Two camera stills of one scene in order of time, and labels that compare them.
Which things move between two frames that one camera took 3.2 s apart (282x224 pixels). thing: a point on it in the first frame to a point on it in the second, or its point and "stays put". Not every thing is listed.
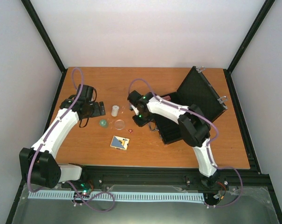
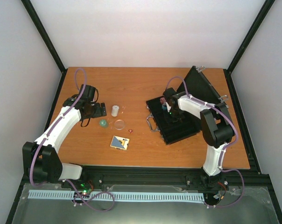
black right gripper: (141, 123) to (180, 119)
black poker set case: (195, 90) stays put
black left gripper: (97, 112) stays put
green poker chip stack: (103, 123) stays put
